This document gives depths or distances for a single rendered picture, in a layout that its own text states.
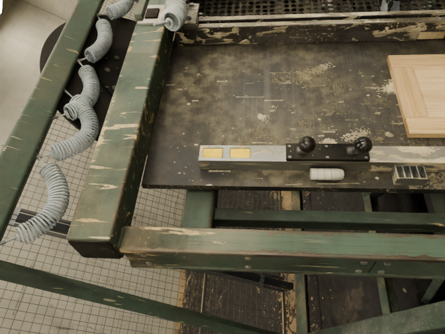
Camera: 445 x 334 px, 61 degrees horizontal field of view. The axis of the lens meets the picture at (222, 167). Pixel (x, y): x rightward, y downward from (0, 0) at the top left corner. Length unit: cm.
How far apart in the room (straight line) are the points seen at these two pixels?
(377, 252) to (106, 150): 65
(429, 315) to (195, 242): 91
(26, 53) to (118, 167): 649
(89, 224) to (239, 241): 32
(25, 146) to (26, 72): 564
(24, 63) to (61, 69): 552
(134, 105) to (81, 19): 93
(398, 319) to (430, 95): 79
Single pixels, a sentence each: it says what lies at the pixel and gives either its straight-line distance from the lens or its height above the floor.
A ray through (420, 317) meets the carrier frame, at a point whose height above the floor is 79.
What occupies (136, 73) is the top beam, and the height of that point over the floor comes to 190.
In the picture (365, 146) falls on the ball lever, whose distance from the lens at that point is 86.
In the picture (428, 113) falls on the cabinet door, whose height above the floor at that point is 118.
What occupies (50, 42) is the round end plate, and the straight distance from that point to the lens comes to 187.
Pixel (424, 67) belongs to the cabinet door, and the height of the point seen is 115.
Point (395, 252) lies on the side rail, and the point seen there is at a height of 134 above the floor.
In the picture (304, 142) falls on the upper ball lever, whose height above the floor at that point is 155.
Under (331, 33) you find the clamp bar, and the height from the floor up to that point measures 138.
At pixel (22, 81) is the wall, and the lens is 694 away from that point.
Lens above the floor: 198
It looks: 21 degrees down
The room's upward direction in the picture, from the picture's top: 70 degrees counter-clockwise
